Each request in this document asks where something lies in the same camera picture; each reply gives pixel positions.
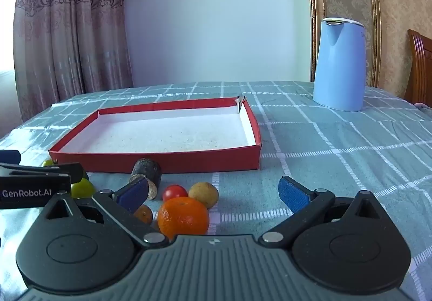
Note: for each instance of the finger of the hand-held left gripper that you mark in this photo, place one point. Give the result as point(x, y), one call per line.
point(9, 156)
point(50, 169)

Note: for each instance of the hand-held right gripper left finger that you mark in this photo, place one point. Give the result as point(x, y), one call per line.
point(135, 192)

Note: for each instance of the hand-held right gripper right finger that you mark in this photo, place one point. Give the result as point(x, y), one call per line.
point(293, 194)

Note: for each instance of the green cucumber piece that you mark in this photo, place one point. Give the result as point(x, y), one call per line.
point(48, 163)

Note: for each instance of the red cherry tomato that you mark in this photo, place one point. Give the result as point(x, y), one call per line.
point(144, 214)
point(174, 192)

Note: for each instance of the dark eggplant piece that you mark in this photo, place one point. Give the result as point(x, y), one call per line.
point(146, 169)

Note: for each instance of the round green fruit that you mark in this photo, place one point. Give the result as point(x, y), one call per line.
point(82, 189)

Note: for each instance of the orange tangerine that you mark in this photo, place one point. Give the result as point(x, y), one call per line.
point(184, 218)

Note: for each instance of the brown round longan fruit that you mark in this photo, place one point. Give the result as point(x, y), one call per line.
point(203, 194)

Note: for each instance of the red cardboard box tray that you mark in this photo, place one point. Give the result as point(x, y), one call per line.
point(168, 132)

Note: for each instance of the green checkered tablecloth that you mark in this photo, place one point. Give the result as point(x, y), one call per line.
point(337, 159)

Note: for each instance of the light blue electric kettle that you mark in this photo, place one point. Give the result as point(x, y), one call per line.
point(339, 68)

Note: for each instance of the pink patterned curtain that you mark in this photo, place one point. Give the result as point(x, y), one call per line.
point(71, 34)

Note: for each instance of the brown wooden chair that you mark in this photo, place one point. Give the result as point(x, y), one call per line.
point(420, 68)

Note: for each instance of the gold wall frame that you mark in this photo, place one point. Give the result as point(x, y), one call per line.
point(315, 17)

